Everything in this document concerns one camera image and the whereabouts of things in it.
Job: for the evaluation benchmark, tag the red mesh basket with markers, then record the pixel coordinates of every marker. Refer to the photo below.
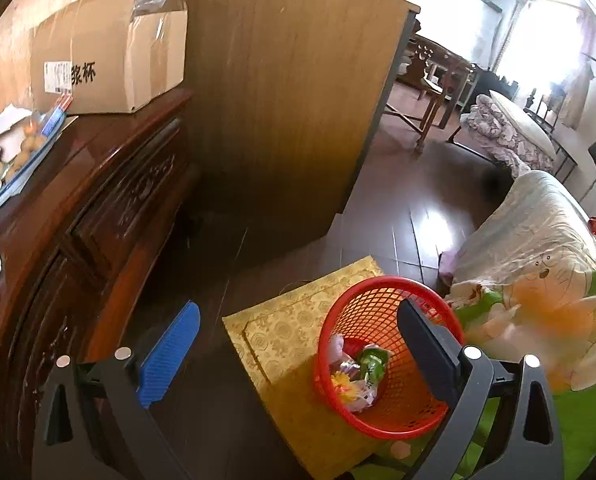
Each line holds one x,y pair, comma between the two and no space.
368,305

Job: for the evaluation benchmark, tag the light wooden cabinet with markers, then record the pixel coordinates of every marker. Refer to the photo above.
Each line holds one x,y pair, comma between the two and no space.
278,110

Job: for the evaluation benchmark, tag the folded floral quilt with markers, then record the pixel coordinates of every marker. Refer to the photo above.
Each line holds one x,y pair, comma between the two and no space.
488,130

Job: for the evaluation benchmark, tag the yellow brocade cushion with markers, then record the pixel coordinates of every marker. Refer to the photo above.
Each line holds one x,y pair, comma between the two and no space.
278,330

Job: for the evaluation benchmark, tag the cardboard box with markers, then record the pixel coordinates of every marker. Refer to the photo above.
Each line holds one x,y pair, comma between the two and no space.
128,60

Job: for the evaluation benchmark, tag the pink snack wrapper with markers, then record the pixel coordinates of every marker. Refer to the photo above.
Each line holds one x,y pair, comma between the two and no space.
337,347

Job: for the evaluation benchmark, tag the dark carved wooden sideboard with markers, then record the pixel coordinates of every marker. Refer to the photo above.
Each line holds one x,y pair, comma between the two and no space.
103,185

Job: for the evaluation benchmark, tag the carved wooden chair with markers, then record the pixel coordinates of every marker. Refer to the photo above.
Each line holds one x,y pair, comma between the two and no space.
423,65

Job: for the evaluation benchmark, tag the brown wooden table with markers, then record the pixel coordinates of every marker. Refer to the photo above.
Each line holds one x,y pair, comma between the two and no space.
458,67

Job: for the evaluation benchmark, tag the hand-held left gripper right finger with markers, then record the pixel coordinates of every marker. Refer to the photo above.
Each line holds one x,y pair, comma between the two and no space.
428,350

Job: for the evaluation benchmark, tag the yellow plastic wrapper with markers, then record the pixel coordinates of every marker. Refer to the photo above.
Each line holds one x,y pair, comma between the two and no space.
345,385

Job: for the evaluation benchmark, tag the green snack wrapper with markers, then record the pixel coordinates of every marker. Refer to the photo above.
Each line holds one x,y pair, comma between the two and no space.
373,365

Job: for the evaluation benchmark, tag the blue rimmed food tray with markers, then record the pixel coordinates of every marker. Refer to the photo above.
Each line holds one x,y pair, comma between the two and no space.
23,150

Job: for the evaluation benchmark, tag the white pillow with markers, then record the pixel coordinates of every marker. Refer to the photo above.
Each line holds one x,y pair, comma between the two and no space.
523,120

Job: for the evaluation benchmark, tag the cartoon printed bed blanket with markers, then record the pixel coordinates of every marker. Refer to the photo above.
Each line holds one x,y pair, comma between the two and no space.
543,240

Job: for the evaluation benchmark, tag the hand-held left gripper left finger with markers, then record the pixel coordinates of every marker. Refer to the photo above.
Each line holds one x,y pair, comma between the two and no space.
170,355

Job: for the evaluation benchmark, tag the pink slipper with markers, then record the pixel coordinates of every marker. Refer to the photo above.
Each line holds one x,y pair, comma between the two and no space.
448,264

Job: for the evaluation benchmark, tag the beige hanging garment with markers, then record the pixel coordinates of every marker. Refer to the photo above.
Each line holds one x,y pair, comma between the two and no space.
580,95

